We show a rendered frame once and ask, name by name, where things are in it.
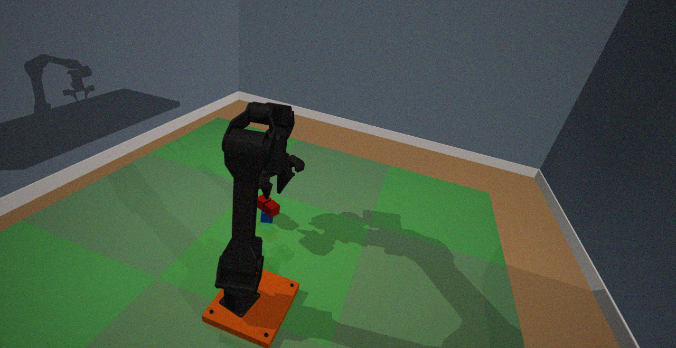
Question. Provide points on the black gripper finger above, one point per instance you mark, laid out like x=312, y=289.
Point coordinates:
x=266, y=190
x=282, y=180

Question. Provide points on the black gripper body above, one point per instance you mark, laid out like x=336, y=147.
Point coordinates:
x=280, y=163

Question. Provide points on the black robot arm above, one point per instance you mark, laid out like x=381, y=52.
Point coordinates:
x=246, y=154

